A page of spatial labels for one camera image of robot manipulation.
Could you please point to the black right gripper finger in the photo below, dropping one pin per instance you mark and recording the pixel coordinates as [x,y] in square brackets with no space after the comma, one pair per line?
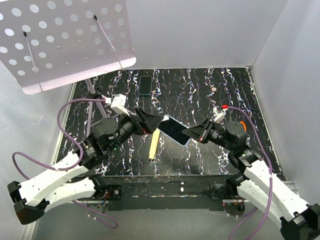
[195,133]
[202,126]

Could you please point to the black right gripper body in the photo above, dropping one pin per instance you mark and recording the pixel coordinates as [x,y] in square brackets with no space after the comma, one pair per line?
[209,134]

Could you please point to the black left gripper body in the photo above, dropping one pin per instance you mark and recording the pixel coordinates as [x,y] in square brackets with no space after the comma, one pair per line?
[136,127]

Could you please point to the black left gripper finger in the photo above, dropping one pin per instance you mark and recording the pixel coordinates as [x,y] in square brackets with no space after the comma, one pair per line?
[149,127]
[148,120]

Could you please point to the light blue phone case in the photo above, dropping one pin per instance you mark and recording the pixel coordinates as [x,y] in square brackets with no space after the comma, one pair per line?
[186,144]

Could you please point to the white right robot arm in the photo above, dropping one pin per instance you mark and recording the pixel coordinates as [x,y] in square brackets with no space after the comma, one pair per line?
[295,217]

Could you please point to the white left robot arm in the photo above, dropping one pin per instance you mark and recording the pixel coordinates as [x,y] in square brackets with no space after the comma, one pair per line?
[35,196]

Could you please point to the spare phone in blue case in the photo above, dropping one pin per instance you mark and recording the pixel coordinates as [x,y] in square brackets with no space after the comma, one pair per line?
[145,86]

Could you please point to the white perforated music stand desk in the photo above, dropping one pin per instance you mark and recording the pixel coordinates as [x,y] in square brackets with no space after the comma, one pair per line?
[46,44]

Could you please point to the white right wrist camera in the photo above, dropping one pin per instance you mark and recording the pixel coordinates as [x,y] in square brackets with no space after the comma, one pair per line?
[219,113]

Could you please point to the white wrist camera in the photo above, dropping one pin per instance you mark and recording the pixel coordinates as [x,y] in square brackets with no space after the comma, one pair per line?
[219,113]
[117,104]

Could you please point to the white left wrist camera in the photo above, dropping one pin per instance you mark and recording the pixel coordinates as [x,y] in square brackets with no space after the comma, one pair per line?
[117,104]

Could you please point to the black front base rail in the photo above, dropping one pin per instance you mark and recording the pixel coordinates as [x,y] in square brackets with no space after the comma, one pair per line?
[161,192]

